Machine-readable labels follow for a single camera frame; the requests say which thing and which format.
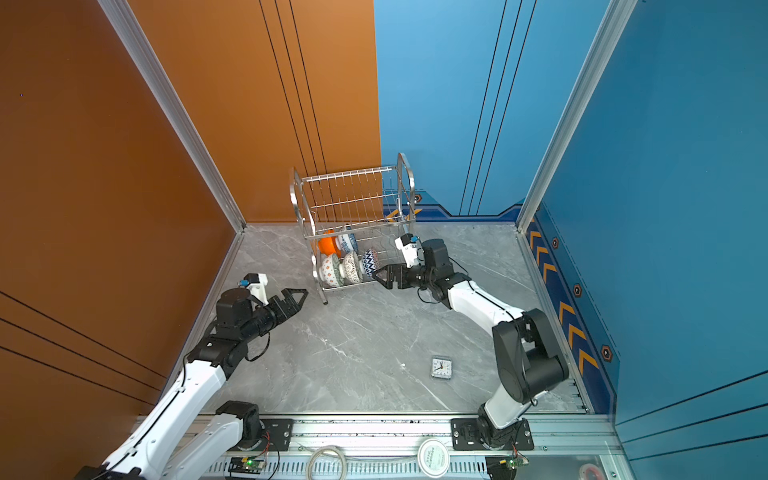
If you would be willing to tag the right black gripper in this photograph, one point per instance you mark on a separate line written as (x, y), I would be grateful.
(395, 271)

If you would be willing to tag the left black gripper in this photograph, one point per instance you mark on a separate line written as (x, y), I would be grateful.
(287, 290)

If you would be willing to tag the red patterned bowl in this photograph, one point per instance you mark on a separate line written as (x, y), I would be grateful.
(370, 262)

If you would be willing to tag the white black lattice bowl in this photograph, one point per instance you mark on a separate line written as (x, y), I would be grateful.
(350, 269)

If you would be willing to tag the blue white floral bowl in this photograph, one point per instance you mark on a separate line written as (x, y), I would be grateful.
(347, 243)

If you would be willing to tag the green patterned bowl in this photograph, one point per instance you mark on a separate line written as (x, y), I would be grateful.
(330, 271)

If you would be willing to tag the silver wire dish rack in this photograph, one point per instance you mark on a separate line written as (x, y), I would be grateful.
(376, 204)

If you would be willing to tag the orange bowl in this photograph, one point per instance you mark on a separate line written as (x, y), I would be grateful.
(327, 244)

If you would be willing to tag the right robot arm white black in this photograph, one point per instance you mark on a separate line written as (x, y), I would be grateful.
(529, 358)

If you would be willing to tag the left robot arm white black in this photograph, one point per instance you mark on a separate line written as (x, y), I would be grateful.
(152, 451)

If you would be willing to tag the small square clock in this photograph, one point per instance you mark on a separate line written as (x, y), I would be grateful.
(441, 368)

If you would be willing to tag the green circuit board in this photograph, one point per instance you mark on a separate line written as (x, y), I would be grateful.
(246, 465)

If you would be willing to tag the right circuit board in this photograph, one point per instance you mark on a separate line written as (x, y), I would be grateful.
(516, 460)

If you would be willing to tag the pink round object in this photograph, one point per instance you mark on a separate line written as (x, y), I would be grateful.
(590, 471)

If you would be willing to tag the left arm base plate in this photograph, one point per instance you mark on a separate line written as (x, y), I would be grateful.
(275, 434)

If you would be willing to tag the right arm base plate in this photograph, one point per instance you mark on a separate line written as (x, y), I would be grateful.
(465, 433)

